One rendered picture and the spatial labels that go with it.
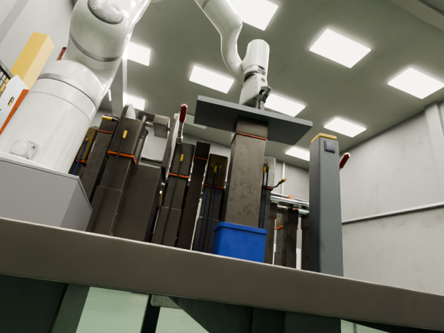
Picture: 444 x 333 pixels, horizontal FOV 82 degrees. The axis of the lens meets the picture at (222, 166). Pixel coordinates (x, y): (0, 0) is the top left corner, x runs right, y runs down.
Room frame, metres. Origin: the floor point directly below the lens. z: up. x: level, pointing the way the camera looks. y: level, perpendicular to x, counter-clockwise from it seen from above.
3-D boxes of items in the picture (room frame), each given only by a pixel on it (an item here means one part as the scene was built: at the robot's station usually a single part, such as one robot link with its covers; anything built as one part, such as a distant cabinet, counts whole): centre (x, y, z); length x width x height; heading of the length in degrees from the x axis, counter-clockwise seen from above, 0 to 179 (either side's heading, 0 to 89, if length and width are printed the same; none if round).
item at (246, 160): (0.72, -0.07, 0.92); 0.10 x 0.08 x 0.45; 97
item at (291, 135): (0.72, -0.07, 1.16); 0.37 x 0.14 x 0.02; 97
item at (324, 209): (0.75, -0.33, 0.92); 0.08 x 0.08 x 0.44; 7
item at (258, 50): (0.73, -0.07, 1.44); 0.09 x 0.08 x 0.13; 28
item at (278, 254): (1.30, -0.36, 0.88); 0.14 x 0.09 x 0.36; 7
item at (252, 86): (0.73, -0.07, 1.29); 0.10 x 0.07 x 0.11; 32
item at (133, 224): (0.81, 0.27, 0.94); 0.18 x 0.13 x 0.49; 97
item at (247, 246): (0.62, -0.06, 0.74); 0.11 x 0.10 x 0.09; 97
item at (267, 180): (0.89, -0.15, 0.90); 0.13 x 0.08 x 0.41; 7
